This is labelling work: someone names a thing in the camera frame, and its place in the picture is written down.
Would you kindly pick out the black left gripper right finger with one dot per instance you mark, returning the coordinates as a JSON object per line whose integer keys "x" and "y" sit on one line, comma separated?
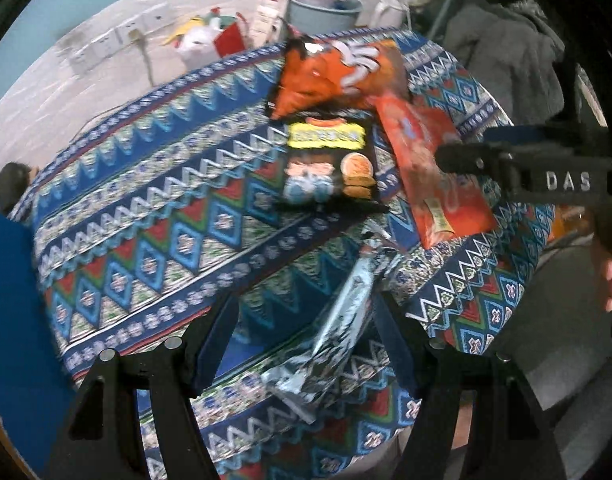
{"x": 479, "y": 418}

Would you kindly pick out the black cartoon snack bag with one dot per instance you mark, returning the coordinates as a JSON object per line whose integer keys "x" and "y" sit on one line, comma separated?
{"x": 330, "y": 162}

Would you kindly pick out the cardboard box blue edges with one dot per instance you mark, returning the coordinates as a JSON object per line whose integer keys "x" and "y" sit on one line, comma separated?
{"x": 35, "y": 393}

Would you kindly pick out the blue patterned bedspread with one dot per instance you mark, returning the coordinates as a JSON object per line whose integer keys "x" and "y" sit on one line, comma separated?
{"x": 140, "y": 223}

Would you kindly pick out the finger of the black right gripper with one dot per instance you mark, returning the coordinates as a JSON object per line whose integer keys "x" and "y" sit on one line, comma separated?
{"x": 475, "y": 158}
{"x": 530, "y": 134}

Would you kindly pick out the black round speaker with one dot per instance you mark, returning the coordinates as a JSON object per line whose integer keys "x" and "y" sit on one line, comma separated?
{"x": 14, "y": 179}

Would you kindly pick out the red orange cracker bag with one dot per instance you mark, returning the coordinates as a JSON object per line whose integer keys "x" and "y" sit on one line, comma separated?
{"x": 444, "y": 206}

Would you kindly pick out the white red bag with bananas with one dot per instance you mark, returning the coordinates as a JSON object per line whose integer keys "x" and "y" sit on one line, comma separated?
{"x": 206, "y": 39}

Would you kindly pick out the grey clothing pile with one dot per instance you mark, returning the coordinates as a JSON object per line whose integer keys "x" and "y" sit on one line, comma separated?
{"x": 513, "y": 55}

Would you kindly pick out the silver foil snack bag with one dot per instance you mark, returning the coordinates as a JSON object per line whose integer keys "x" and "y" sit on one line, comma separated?
{"x": 303, "y": 378}

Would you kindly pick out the grey plastic bucket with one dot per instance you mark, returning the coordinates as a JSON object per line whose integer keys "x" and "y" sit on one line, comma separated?
{"x": 316, "y": 17}

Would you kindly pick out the orange chips bag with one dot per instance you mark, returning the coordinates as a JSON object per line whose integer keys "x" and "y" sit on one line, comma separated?
{"x": 338, "y": 72}

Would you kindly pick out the white wall socket strip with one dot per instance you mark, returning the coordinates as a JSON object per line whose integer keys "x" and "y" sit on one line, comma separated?
{"x": 120, "y": 36}

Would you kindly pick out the person's right hand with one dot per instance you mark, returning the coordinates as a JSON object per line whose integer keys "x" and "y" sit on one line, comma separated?
{"x": 602, "y": 259}

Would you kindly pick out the white kettle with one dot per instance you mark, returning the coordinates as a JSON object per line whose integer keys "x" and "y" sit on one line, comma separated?
{"x": 389, "y": 13}

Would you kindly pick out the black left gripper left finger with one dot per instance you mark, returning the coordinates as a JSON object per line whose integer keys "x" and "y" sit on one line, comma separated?
{"x": 101, "y": 437}

